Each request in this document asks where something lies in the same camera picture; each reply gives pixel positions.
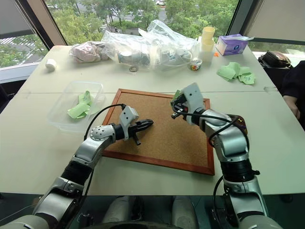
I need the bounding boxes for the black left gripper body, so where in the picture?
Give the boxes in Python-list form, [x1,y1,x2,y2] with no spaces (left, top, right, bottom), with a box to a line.
[127,121,145,146]

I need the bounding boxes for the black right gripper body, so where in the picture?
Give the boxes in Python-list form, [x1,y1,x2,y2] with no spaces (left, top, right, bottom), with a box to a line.
[171,94,192,120]

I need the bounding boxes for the small cup of pushpins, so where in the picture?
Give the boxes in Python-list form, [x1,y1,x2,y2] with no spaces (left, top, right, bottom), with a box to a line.
[189,59,203,72]

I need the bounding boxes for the clear plastic box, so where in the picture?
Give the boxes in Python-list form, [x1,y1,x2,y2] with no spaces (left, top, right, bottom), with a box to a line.
[46,80,107,134]

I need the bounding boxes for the purple tissue box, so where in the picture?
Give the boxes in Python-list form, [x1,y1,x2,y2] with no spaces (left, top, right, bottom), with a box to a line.
[215,33,255,56]

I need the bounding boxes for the wood framed cork board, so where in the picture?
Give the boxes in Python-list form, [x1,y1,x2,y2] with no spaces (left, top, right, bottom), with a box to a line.
[102,88,215,176]

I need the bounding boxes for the large clear plastic bag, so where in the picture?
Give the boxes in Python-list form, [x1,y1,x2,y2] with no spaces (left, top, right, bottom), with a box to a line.
[101,19,199,73]

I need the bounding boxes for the yellow plastic cup stack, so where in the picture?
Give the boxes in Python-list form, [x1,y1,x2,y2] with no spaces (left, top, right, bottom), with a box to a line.
[201,26,216,52]

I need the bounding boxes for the grey rounded robot leg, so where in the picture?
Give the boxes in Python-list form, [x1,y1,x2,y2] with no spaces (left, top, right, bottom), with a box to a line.
[171,195,199,228]
[102,195,131,225]

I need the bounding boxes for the clear bag with pink contents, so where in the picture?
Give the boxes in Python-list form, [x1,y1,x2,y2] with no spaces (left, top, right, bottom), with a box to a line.
[69,41,111,64]

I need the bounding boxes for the black bag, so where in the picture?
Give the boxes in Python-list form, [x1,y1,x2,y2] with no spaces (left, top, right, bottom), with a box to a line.
[257,50,293,69]

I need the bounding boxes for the white tape roll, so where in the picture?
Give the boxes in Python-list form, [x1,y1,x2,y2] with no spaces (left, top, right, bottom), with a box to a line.
[45,58,58,72]

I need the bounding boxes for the person in dark clothing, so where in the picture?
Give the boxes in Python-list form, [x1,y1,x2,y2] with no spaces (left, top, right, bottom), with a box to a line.
[282,60,305,131]

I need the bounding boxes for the grey roller blind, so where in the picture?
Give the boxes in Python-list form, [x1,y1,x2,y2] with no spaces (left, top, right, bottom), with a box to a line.
[0,0,34,39]
[242,0,305,42]

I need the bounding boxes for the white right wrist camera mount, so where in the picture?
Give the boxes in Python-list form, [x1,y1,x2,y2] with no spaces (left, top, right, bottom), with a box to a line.
[182,82,206,126]

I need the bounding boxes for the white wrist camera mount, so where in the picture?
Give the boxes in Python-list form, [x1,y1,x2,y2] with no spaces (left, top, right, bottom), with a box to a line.
[182,82,206,126]
[119,105,140,139]

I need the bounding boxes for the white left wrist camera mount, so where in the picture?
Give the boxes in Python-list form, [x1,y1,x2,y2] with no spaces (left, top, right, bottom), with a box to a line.
[119,105,140,139]

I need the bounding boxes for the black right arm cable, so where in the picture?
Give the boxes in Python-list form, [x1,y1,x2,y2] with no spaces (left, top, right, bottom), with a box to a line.
[171,111,250,153]

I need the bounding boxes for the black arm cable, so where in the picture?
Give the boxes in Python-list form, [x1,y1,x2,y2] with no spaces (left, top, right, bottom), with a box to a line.
[83,103,127,141]
[171,111,250,153]

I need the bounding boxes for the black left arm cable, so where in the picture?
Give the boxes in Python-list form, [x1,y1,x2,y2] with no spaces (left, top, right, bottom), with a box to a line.
[83,103,127,141]

